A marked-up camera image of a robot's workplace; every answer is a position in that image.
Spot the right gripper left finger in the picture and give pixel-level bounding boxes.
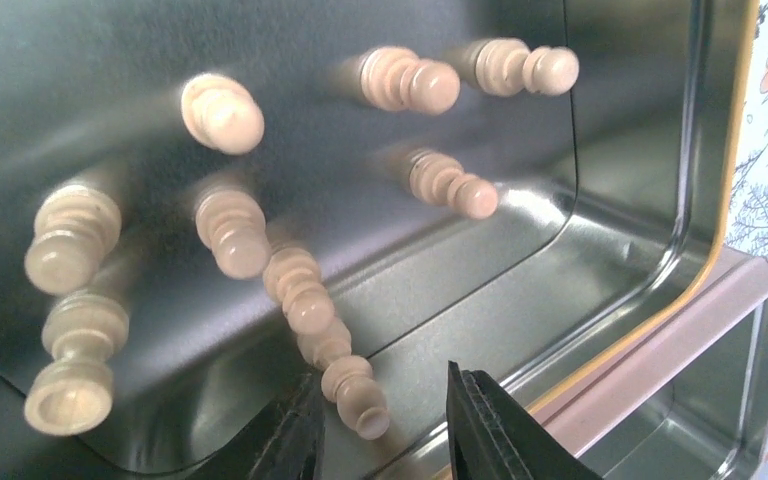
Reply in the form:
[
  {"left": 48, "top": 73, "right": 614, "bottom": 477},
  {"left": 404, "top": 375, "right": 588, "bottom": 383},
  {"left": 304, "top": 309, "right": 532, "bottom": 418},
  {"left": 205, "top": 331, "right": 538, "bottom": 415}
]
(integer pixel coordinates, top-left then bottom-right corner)
[{"left": 188, "top": 374, "right": 325, "bottom": 479}]

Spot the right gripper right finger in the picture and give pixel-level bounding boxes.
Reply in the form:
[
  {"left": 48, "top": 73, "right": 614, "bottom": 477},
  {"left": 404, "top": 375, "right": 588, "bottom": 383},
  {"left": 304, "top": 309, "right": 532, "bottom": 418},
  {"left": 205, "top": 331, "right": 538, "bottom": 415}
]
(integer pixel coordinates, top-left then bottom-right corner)
[{"left": 446, "top": 361, "right": 601, "bottom": 480}]

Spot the light wooden bishop piece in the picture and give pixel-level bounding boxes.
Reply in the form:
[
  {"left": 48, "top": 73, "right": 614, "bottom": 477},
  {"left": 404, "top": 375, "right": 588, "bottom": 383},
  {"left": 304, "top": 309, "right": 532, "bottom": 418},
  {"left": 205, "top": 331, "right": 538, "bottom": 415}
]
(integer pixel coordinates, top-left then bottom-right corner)
[
  {"left": 297, "top": 318, "right": 391, "bottom": 440},
  {"left": 24, "top": 164, "right": 128, "bottom": 296}
]

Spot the gold tin with pieces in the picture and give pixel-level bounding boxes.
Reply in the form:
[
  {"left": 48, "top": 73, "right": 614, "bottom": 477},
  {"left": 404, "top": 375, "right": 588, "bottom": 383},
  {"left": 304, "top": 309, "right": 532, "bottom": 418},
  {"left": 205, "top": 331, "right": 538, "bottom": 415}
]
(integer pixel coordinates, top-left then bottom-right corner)
[{"left": 0, "top": 1, "right": 758, "bottom": 479}]

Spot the light wooden pawn piece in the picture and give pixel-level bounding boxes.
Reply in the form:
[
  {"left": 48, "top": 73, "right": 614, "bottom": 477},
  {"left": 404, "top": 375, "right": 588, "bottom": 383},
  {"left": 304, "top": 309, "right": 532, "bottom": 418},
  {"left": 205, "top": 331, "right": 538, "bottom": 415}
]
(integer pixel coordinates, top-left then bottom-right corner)
[
  {"left": 180, "top": 72, "right": 265, "bottom": 155},
  {"left": 334, "top": 46, "right": 461, "bottom": 116},
  {"left": 386, "top": 148, "right": 500, "bottom": 220},
  {"left": 443, "top": 38, "right": 580, "bottom": 97}
]

